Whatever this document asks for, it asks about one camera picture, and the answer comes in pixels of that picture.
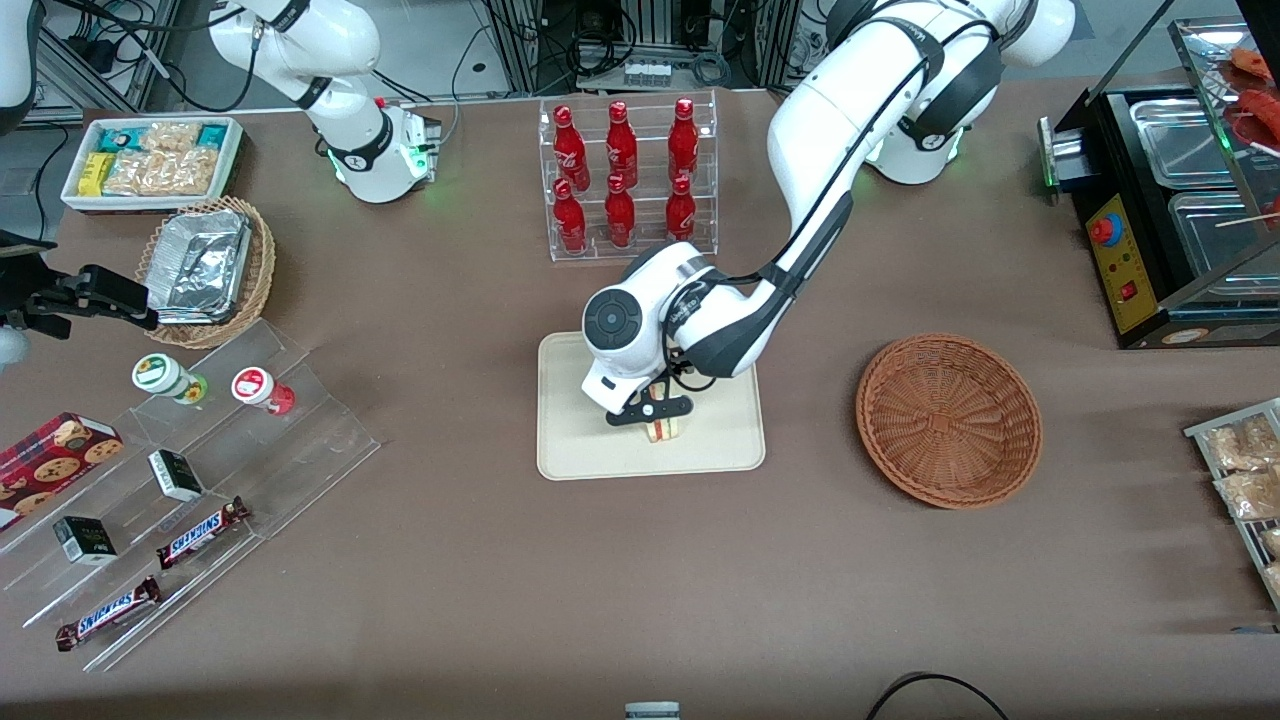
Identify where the red cookie box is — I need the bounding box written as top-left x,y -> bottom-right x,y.
0,412 -> 125,533

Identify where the red cola bottle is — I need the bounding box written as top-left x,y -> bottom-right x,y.
665,175 -> 698,247
604,174 -> 637,249
668,97 -> 700,186
553,178 -> 589,254
606,100 -> 639,189
553,104 -> 591,191

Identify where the white snack bin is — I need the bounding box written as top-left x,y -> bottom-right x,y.
60,116 -> 246,213

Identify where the large clear cracker bag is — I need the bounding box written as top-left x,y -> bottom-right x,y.
103,148 -> 221,197

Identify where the black hot food display case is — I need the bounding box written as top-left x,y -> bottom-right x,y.
1038,15 -> 1280,351

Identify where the green lid cup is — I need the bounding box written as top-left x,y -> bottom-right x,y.
132,353 -> 209,405

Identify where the red lid cup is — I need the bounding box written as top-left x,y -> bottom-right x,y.
231,367 -> 296,417

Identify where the black cable loop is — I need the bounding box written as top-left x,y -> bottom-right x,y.
865,672 -> 1011,720

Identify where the Snickers bar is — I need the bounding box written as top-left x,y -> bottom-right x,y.
156,496 -> 251,571
55,576 -> 163,652

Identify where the brown wicker basket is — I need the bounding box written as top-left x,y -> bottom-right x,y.
855,333 -> 1044,510

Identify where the clear acrylic bottle rack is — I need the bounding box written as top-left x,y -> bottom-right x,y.
538,88 -> 719,263

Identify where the cream plastic tray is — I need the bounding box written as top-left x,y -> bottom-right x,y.
537,322 -> 767,482

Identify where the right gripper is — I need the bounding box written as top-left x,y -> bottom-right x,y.
28,263 -> 159,339

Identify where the aluminium foil container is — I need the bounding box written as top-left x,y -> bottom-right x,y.
148,210 -> 253,326

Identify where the light wicker basket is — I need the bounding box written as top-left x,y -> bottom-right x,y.
135,196 -> 277,350

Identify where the clear acrylic stepped display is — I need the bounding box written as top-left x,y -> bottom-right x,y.
0,318 -> 383,673

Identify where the grey wire rack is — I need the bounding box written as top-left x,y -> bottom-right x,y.
1184,398 -> 1280,613

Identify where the small clear cracker bag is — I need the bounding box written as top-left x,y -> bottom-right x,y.
140,122 -> 203,153

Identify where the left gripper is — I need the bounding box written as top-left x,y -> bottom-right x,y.
584,362 -> 694,428

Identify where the steel food pan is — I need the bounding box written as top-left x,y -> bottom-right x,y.
1130,97 -> 1241,191
1168,190 -> 1280,286

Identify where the small black box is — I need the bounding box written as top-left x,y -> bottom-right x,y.
148,449 -> 205,503
52,516 -> 118,567

